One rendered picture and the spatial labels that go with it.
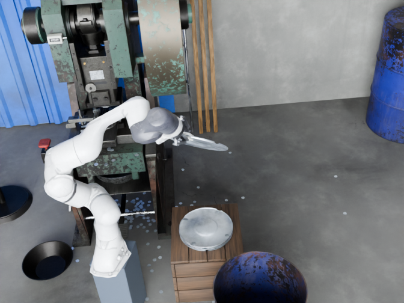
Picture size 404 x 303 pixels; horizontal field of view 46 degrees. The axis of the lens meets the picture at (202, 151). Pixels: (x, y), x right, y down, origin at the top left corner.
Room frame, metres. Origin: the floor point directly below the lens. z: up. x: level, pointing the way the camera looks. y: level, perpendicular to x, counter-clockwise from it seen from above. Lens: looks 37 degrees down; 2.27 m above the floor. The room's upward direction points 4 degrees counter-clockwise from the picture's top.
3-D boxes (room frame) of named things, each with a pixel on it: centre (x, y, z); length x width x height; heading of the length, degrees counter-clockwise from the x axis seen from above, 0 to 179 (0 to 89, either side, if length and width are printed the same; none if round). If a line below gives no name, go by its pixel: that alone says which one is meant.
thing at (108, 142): (2.22, 0.53, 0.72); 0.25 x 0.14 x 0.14; 2
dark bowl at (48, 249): (1.92, 0.96, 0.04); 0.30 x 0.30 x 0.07
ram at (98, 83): (2.35, 0.54, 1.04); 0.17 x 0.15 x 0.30; 2
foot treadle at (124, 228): (2.26, 0.53, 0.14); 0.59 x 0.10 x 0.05; 2
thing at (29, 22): (2.40, 0.78, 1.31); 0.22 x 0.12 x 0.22; 2
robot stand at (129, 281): (1.60, 0.47, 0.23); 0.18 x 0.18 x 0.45; 76
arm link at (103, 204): (1.57, 0.45, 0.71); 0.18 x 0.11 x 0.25; 33
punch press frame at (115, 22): (2.54, 0.54, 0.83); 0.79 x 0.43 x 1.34; 2
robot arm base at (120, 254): (1.56, 0.48, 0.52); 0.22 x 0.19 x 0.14; 166
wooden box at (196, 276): (1.80, 0.01, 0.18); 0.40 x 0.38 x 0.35; 179
